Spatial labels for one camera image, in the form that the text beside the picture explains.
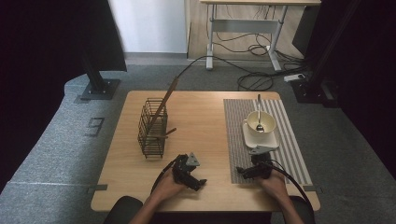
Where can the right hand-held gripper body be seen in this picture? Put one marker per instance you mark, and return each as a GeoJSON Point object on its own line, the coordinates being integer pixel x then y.
{"type": "Point", "coordinates": [264, 168]}

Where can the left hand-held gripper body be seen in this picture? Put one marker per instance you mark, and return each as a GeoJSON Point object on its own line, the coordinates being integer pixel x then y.
{"type": "Point", "coordinates": [182, 169]}

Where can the white square plate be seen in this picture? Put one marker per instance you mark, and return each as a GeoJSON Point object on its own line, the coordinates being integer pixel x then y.
{"type": "Point", "coordinates": [249, 138]}

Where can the person's right hand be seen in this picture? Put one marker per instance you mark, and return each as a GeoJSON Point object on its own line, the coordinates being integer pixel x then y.
{"type": "Point", "coordinates": [277, 185]}

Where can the person's left hand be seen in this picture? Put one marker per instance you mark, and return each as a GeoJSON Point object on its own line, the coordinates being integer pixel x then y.
{"type": "Point", "coordinates": [166, 188]}

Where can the grey striped woven placemat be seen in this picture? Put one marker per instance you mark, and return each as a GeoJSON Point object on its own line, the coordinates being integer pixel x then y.
{"type": "Point", "coordinates": [236, 130]}

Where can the cream ceramic bowl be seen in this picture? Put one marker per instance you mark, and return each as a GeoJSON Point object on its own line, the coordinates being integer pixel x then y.
{"type": "Point", "coordinates": [269, 119]}

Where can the grey tape strip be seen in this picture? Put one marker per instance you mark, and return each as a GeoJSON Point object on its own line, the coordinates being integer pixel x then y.
{"type": "Point", "coordinates": [98, 188]}
{"type": "Point", "coordinates": [311, 188]}

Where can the silver metal spoon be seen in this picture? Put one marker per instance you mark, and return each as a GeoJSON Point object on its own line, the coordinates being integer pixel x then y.
{"type": "Point", "coordinates": [258, 109]}

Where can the black chair armrest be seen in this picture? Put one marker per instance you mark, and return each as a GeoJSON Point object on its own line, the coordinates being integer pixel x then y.
{"type": "Point", "coordinates": [123, 210]}
{"type": "Point", "coordinates": [308, 215]}

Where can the long brown wooden chopstick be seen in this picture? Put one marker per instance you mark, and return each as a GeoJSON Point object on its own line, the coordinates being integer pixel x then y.
{"type": "Point", "coordinates": [170, 90]}

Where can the black metal stand with base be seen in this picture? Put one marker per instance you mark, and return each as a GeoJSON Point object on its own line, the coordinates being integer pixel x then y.
{"type": "Point", "coordinates": [99, 88]}
{"type": "Point", "coordinates": [311, 91]}

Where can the white power strip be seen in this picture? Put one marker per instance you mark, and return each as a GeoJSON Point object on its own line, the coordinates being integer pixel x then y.
{"type": "Point", "coordinates": [294, 77]}

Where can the grey floor socket plate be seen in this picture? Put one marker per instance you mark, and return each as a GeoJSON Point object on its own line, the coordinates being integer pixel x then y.
{"type": "Point", "coordinates": [95, 126]}

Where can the black curtain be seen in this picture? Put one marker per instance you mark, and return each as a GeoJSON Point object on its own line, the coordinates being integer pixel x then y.
{"type": "Point", "coordinates": [40, 62]}
{"type": "Point", "coordinates": [370, 77]}

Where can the black flat panel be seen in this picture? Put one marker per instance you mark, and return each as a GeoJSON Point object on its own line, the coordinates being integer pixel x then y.
{"type": "Point", "coordinates": [306, 31]}

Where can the white frame standing desk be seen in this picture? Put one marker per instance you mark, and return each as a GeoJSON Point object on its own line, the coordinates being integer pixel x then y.
{"type": "Point", "coordinates": [246, 25]}

